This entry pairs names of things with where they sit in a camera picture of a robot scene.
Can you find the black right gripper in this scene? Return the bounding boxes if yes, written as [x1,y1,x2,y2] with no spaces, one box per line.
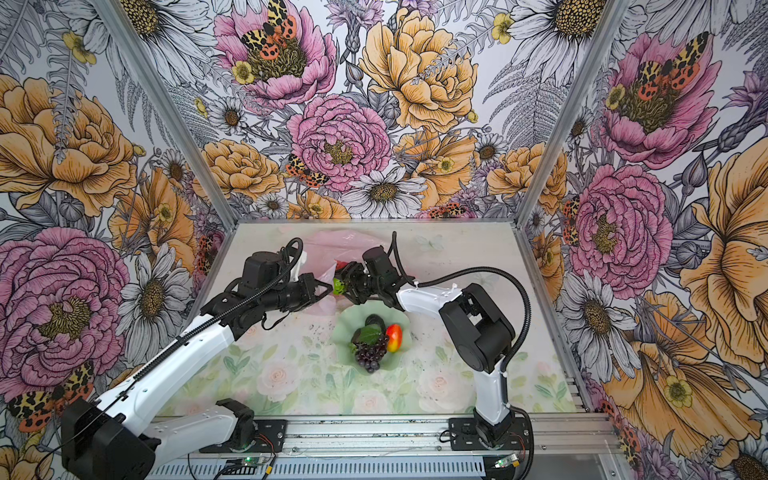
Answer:
[330,261,383,305]

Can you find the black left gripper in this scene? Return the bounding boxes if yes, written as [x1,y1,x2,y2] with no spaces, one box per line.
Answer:
[261,273,333,312]

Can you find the green bumpy custard apple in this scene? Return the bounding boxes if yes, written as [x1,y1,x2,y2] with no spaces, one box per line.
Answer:
[333,277,347,296]

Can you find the small red tomato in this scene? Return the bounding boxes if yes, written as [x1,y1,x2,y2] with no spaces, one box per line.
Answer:
[386,324,403,353]

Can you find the pink plastic bag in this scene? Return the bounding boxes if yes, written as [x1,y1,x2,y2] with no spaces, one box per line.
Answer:
[299,229,384,317]

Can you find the dark purple grape bunch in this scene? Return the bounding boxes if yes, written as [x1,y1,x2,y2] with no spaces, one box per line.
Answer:
[353,339,388,374]

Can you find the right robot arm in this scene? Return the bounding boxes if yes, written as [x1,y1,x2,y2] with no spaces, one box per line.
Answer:
[334,246,532,449]

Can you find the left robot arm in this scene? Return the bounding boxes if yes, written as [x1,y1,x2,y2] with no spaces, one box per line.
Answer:
[61,238,321,479]

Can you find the dark avocado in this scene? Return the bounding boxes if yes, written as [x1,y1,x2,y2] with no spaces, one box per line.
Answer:
[365,314,387,333]

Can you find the green wavy fruit plate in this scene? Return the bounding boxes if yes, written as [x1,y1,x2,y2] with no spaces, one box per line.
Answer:
[331,301,412,374]

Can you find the dark brown mangosteen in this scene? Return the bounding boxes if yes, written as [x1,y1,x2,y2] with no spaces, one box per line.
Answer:
[350,326,382,347]

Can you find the green circuit board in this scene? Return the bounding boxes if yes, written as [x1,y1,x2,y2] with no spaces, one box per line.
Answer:
[494,453,520,469]

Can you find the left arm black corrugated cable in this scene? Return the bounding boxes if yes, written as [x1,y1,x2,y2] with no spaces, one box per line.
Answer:
[35,237,305,475]

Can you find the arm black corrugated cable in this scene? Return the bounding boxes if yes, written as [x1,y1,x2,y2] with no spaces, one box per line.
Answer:
[35,237,305,475]
[388,231,535,480]

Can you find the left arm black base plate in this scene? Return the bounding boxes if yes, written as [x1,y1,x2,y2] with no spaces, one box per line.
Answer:
[245,419,288,454]

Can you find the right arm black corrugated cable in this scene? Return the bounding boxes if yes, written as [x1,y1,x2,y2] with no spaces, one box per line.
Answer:
[388,231,535,480]

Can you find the aluminium corner post left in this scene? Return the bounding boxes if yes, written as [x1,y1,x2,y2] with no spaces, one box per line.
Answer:
[94,1,238,232]

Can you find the aluminium corner post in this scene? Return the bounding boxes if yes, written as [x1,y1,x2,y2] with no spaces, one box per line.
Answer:
[94,1,238,232]
[515,0,630,230]

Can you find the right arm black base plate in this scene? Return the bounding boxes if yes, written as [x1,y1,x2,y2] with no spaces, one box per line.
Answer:
[448,413,533,452]

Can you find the white vented cable duct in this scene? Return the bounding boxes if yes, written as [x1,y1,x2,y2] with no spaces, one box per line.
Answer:
[197,455,487,480]

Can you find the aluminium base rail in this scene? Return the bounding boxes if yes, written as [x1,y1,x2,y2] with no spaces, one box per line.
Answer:
[167,412,625,458]

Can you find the aluminium corner post right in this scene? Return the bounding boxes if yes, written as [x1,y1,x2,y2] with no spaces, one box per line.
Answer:
[515,0,630,230]

